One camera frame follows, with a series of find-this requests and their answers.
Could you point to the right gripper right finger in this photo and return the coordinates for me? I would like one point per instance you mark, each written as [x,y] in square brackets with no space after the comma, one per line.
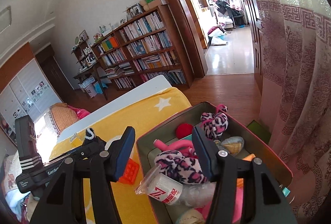
[263,200]

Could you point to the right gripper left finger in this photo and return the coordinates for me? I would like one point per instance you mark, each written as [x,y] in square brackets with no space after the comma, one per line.
[63,199]

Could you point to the grey yellow plush toy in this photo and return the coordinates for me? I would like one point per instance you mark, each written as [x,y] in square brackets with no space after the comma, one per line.
[233,144]

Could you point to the black fuzzy sock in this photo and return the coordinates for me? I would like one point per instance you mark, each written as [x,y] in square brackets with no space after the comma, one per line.
[89,137]

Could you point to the orange embossed toy block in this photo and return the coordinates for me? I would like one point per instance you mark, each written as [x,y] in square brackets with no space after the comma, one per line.
[130,172]

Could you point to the pink leopard plush sock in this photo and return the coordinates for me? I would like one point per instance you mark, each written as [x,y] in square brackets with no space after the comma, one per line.
[214,124]
[185,170]

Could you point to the pink rubber ring toy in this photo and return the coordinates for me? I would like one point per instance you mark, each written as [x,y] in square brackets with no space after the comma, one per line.
[184,146]

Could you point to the red round ball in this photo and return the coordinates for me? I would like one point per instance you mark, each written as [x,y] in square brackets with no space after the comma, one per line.
[183,130]

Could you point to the orange ribbed plastic cube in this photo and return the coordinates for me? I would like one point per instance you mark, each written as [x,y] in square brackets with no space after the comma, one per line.
[240,181]

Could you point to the teal binder clip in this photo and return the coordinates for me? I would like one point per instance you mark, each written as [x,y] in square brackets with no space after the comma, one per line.
[285,191]

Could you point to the orange plaid pillow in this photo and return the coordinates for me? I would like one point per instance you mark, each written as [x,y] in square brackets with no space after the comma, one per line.
[63,116]

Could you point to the yellow patterned towel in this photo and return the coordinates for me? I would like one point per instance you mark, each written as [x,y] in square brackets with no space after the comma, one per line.
[88,189]

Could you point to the white wardrobe doors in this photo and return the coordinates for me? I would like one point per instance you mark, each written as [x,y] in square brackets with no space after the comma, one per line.
[28,93]

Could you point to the pink rimmed metal storage tin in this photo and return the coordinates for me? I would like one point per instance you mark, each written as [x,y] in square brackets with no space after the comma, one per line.
[165,132]

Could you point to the blue plastic stool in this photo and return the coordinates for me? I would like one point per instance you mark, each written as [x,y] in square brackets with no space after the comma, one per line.
[99,88]

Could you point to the small wooden desk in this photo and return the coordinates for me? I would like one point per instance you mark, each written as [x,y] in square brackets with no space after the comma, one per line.
[91,71]

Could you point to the tall narrow wooden shelf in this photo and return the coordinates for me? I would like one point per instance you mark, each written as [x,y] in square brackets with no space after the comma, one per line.
[84,54]

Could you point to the large wooden bookshelf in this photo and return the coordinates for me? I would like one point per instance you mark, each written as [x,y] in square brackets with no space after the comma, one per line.
[142,48]

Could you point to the purple patterned curtain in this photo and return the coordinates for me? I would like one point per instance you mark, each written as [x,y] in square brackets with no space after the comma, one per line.
[295,103]

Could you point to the wooden door frame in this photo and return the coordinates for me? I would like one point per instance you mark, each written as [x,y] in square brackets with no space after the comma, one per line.
[184,14]

